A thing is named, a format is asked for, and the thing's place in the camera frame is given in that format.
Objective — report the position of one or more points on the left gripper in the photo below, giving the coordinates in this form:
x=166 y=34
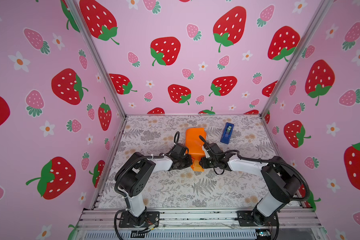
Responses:
x=189 y=161

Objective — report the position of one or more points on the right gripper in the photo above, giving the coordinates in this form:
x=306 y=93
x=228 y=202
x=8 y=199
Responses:
x=202 y=163

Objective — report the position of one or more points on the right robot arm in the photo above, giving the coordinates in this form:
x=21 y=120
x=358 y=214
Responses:
x=282 y=180

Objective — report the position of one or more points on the aluminium front rail frame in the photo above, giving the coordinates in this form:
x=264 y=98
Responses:
x=201 y=224

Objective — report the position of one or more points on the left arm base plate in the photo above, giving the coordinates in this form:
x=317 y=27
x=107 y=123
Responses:
x=127 y=220

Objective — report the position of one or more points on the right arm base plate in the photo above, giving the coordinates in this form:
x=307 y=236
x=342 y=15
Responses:
x=256 y=219

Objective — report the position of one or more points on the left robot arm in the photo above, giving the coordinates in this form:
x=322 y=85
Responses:
x=133 y=176

